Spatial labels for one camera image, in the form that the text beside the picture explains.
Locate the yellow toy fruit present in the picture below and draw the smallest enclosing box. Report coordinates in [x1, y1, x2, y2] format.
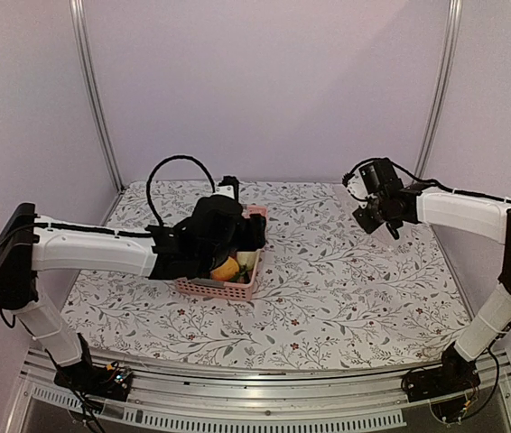
[210, 257, 240, 281]

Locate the pink perforated plastic basket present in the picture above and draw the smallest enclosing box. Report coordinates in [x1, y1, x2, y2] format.
[168, 205, 269, 302]

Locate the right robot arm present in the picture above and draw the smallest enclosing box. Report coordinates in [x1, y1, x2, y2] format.
[342, 157, 511, 393]

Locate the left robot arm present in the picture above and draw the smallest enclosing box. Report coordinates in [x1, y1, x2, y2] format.
[0, 194, 266, 392]

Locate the white toy vegetable front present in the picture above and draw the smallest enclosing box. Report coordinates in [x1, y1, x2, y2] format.
[236, 251, 258, 270]

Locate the floral patterned table mat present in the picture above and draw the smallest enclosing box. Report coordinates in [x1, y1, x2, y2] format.
[62, 182, 469, 370]

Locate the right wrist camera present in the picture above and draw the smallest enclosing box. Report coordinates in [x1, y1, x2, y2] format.
[342, 170, 367, 202]

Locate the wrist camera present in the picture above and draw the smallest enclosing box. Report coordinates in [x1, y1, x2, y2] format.
[215, 175, 239, 202]
[342, 170, 367, 202]

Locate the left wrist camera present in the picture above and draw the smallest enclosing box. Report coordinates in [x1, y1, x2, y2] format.
[215, 175, 239, 202]

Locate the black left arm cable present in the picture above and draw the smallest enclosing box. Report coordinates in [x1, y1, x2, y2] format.
[145, 155, 217, 229]

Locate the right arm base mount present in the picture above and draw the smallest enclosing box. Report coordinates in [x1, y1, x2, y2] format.
[401, 362, 480, 402]

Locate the aluminium front rail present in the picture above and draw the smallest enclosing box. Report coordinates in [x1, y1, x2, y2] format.
[3, 348, 511, 432]

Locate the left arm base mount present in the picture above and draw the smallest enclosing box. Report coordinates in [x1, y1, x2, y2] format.
[54, 360, 134, 402]

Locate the right aluminium frame post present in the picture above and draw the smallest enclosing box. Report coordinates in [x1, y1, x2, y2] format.
[414, 0, 463, 177]

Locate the aluminium frame post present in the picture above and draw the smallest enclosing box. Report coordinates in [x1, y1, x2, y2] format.
[69, 0, 125, 193]
[414, 0, 463, 177]

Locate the left aluminium frame post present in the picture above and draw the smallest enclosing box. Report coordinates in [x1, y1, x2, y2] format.
[69, 0, 125, 193]

